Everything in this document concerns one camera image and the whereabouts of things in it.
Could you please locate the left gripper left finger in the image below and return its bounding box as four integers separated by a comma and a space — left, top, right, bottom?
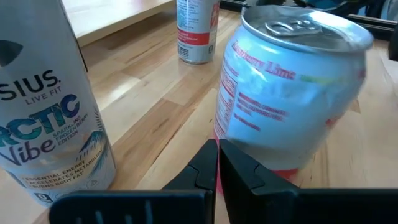
49, 139, 218, 224

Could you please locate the white Celsius Arctic Vibe can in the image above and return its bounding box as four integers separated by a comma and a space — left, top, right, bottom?
0, 0, 118, 208

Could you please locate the pink white raspberry lime can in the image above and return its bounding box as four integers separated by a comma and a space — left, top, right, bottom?
213, 4, 374, 195

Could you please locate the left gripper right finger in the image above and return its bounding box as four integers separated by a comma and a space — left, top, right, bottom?
219, 138, 398, 224

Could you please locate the white Celsius Peach Vibe can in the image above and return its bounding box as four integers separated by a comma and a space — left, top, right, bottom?
176, 0, 221, 65

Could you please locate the wooden shelf board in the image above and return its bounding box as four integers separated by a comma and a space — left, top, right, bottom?
61, 0, 175, 48

